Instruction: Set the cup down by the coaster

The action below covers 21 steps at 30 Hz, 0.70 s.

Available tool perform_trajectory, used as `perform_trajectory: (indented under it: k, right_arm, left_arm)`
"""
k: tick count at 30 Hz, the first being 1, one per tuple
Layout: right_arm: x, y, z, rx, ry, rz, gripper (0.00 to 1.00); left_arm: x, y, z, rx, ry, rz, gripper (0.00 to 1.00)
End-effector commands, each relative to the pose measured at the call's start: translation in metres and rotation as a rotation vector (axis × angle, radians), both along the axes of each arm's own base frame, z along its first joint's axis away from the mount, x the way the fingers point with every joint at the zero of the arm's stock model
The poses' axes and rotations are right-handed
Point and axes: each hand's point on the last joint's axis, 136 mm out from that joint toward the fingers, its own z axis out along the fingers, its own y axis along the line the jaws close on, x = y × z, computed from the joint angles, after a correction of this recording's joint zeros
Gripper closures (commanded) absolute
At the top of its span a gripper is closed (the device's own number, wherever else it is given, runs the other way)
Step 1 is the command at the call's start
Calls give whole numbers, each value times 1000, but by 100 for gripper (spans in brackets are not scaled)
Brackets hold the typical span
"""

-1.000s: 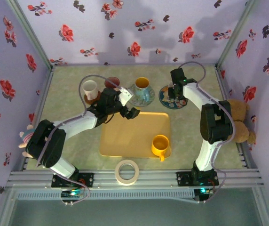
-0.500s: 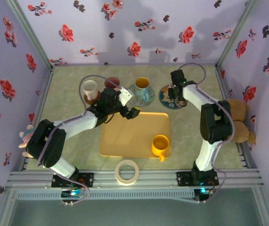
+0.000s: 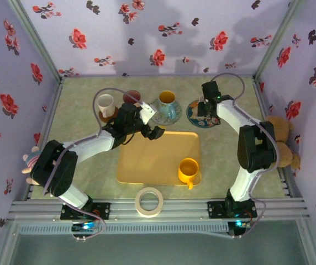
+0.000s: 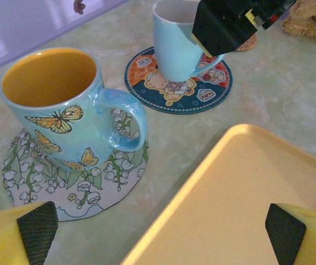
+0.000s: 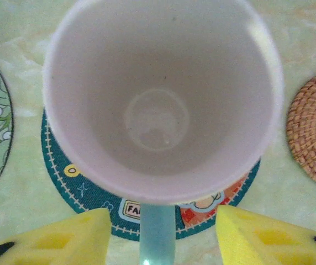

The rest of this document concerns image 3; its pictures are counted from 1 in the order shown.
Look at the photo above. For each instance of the dark blue bear coaster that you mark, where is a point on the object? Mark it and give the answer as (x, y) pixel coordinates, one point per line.
(192, 116)

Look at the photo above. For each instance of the green floral bunny coaster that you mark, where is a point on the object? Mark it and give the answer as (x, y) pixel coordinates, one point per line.
(178, 110)

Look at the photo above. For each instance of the brown wooden coaster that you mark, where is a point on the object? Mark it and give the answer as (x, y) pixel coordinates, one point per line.
(102, 117)

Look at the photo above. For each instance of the pink marbled mug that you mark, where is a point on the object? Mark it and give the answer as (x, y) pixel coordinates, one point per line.
(131, 95)

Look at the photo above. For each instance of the pale pink cup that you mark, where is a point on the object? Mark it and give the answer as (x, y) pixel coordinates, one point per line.
(105, 103)

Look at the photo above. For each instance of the blue mug yellow inside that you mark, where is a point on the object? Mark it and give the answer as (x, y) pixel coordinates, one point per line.
(167, 102)

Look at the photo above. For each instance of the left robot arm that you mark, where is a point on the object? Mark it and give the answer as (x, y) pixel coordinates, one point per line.
(55, 165)

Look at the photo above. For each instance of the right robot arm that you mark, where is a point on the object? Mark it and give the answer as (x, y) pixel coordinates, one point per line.
(257, 149)

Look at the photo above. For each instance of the yellow tray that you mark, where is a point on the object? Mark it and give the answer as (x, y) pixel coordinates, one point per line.
(152, 163)

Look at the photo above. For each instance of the masking tape roll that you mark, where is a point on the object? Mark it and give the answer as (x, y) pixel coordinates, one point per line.
(140, 207)

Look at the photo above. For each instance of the brown teddy bear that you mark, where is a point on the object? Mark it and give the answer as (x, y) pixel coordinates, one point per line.
(285, 129)

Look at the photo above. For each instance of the small pink plush toy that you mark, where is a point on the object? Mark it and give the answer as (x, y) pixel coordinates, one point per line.
(29, 163)

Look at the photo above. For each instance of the left circuit board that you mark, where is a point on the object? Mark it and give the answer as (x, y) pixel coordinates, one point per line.
(84, 227)

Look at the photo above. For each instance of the circuit board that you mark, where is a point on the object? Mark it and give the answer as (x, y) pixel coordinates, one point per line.
(239, 224)
(84, 227)

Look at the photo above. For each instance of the right circuit board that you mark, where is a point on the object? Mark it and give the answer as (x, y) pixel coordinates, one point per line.
(239, 224)

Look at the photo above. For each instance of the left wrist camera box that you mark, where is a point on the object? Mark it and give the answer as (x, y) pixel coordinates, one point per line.
(148, 112)

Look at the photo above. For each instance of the right aluminium side rail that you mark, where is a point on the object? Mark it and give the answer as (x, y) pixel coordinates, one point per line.
(260, 96)

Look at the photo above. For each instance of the aluminium side rail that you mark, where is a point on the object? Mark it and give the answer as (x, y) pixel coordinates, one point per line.
(260, 96)
(53, 105)

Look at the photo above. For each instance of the left aluminium side rail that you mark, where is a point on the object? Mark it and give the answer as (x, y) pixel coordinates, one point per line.
(53, 105)

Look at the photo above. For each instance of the aluminium mounting rail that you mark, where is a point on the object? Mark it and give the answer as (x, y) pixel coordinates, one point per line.
(180, 207)

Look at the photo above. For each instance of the right aluminium corner post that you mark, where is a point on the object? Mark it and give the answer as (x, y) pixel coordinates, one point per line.
(276, 41)

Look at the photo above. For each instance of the aluminium corner post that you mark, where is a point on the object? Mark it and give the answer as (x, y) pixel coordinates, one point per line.
(37, 41)
(276, 41)

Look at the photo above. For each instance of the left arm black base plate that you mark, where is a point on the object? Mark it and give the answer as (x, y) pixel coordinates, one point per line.
(102, 211)

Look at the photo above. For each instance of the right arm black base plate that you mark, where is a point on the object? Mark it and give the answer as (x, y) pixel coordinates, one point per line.
(216, 209)

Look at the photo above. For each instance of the left aluminium corner post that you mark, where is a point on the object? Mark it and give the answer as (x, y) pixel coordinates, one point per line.
(37, 41)

